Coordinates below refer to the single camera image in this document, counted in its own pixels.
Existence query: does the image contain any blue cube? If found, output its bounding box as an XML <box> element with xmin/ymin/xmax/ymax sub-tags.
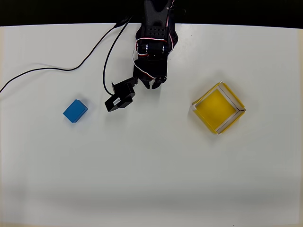
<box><xmin>62</xmin><ymin>99</ymin><xmax>89</xmax><ymax>123</ymax></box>

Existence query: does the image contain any yellow cardboard box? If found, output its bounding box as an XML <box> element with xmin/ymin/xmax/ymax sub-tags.
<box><xmin>191</xmin><ymin>80</ymin><xmax>247</xmax><ymax>136</ymax></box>

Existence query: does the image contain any black webcam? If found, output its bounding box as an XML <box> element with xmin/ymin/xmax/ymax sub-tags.
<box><xmin>104</xmin><ymin>77</ymin><xmax>137</xmax><ymax>113</ymax></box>

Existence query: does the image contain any black webcam cable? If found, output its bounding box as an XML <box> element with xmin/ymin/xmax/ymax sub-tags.
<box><xmin>102</xmin><ymin>20</ymin><xmax>133</xmax><ymax>96</ymax></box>

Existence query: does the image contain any black cable with ferrite bead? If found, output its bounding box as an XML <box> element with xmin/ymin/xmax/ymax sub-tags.
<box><xmin>0</xmin><ymin>16</ymin><xmax>133</xmax><ymax>93</ymax></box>

